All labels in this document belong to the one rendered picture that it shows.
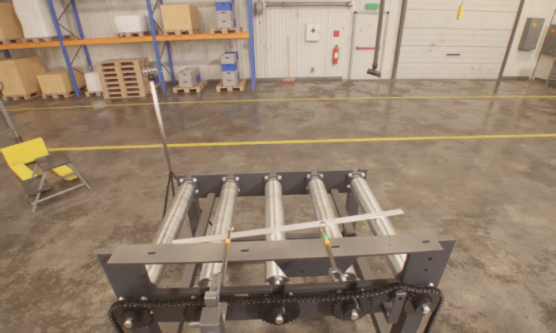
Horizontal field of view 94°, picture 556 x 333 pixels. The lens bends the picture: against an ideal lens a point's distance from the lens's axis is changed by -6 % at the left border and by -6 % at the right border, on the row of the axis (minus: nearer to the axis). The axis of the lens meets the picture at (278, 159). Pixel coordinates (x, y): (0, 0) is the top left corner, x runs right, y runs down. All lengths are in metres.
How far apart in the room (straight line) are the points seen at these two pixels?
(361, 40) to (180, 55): 6.07
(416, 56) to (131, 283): 10.64
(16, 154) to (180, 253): 4.70
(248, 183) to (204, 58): 8.32
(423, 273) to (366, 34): 9.38
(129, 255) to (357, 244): 0.81
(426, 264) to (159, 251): 1.01
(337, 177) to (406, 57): 9.13
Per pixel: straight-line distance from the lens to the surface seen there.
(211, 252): 1.04
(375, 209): 1.69
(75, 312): 2.73
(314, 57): 9.96
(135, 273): 1.23
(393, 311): 1.31
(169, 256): 1.07
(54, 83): 10.63
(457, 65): 11.89
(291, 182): 1.97
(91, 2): 11.19
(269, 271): 1.30
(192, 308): 1.24
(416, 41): 10.95
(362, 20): 10.19
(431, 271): 1.32
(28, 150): 5.59
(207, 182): 2.00
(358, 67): 10.30
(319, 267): 1.14
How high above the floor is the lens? 1.89
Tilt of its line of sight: 27 degrees down
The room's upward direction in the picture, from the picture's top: 1 degrees counter-clockwise
